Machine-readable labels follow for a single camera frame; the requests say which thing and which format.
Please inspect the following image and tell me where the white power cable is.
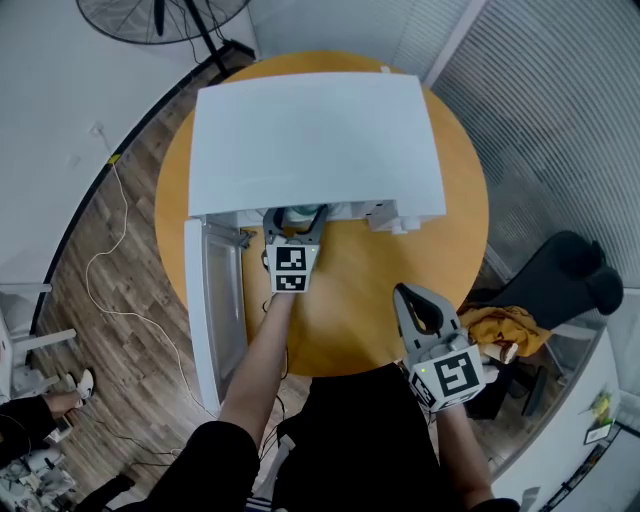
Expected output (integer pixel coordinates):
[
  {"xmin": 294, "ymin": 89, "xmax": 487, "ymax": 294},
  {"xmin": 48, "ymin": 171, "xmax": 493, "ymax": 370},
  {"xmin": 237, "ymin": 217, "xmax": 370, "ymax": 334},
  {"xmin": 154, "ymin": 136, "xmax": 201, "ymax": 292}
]
[{"xmin": 85, "ymin": 126, "xmax": 217, "ymax": 417}]

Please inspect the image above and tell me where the white microwave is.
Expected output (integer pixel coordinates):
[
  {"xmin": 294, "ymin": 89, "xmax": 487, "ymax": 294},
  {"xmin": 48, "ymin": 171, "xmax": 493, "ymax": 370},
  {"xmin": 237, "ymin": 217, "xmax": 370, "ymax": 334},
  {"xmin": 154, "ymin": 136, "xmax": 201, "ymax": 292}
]
[{"xmin": 183, "ymin": 72, "xmax": 448, "ymax": 417}]

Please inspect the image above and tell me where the white shoulder strap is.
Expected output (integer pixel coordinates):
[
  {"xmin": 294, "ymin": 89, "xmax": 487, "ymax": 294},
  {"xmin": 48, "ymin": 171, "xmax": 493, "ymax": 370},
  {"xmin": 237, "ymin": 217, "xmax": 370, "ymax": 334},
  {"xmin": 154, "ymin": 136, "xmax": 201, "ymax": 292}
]
[{"xmin": 259, "ymin": 433, "xmax": 297, "ymax": 506}]

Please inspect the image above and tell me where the black standing fan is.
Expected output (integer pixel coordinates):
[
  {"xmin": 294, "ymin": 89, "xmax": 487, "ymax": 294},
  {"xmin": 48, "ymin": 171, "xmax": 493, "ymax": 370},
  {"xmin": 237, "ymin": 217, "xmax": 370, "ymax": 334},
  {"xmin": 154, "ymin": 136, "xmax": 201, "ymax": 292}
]
[{"xmin": 75, "ymin": 0, "xmax": 257, "ymax": 77}]

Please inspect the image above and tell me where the black office chair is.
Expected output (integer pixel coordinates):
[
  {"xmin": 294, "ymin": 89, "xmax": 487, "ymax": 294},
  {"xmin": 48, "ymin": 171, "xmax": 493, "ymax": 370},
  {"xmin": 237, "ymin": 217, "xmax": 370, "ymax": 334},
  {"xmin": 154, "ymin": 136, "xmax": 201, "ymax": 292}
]
[{"xmin": 466, "ymin": 230, "xmax": 626, "ymax": 419}]

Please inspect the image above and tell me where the black floor cable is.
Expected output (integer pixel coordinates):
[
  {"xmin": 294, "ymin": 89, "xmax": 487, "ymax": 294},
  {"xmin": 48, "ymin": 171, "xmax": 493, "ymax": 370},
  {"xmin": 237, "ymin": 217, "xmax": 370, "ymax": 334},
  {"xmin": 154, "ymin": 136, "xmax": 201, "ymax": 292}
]
[{"xmin": 78, "ymin": 413, "xmax": 187, "ymax": 470}]

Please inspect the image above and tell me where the tan cylindrical object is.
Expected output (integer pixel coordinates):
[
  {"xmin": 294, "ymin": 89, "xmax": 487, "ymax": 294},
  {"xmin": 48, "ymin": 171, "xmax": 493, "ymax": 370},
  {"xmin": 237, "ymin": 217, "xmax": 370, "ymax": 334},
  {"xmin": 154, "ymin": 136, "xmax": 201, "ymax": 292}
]
[{"xmin": 480, "ymin": 341, "xmax": 520, "ymax": 365}]

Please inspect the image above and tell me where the black picture frame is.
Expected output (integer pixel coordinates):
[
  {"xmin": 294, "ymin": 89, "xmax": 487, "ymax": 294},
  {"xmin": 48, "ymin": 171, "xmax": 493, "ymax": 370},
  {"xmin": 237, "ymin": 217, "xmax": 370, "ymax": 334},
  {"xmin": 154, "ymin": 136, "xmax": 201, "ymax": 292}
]
[{"xmin": 583, "ymin": 421, "xmax": 614, "ymax": 447}]

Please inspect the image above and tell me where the person's black clothing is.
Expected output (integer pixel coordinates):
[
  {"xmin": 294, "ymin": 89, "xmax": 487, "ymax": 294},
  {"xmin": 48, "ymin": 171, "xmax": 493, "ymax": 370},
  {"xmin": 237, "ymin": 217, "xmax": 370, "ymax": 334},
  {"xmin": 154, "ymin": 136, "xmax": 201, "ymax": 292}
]
[{"xmin": 79, "ymin": 361, "xmax": 522, "ymax": 512}]

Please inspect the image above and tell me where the small green plant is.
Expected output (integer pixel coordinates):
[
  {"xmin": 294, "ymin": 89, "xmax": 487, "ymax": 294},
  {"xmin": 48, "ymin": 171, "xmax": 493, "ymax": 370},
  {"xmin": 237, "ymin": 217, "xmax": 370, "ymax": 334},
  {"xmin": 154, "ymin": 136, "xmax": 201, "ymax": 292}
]
[{"xmin": 579, "ymin": 389, "xmax": 616, "ymax": 417}]

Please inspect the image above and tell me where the person's right forearm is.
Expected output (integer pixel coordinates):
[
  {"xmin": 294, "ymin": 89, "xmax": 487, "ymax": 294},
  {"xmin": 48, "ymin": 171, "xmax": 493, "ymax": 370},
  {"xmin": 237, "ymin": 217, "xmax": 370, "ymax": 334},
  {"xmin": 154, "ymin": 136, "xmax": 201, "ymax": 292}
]
[{"xmin": 436, "ymin": 401, "xmax": 494, "ymax": 507}]

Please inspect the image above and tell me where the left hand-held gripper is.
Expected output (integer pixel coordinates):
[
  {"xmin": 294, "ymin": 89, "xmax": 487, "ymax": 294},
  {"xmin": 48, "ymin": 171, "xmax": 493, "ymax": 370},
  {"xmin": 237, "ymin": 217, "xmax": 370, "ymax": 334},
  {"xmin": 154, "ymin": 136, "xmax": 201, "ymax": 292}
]
[{"xmin": 261, "ymin": 203, "xmax": 331, "ymax": 295}]

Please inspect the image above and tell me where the mustard yellow jacket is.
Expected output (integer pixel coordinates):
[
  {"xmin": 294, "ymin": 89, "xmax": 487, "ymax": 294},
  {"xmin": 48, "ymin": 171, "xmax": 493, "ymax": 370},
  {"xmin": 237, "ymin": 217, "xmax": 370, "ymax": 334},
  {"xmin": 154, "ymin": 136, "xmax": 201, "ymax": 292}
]
[{"xmin": 456, "ymin": 304, "xmax": 554, "ymax": 358}]

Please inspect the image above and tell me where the person's left forearm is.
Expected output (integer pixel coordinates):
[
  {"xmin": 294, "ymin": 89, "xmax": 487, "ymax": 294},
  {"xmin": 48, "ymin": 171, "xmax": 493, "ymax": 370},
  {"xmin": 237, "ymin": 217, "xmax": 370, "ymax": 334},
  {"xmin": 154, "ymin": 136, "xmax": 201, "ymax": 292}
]
[{"xmin": 217, "ymin": 291, "xmax": 297, "ymax": 444}]

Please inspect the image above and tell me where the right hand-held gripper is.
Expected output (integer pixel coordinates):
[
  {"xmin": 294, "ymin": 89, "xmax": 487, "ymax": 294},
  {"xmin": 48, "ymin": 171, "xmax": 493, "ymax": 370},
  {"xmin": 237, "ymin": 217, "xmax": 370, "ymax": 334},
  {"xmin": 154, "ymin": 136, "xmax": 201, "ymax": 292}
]
[{"xmin": 392, "ymin": 282, "xmax": 487, "ymax": 414}]

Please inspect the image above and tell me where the white desk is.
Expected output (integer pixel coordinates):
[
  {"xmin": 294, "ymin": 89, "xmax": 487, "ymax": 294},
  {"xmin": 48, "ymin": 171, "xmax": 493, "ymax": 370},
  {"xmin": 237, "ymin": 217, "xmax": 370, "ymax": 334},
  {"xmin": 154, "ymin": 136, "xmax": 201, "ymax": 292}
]
[{"xmin": 0, "ymin": 281, "xmax": 77, "ymax": 397}]

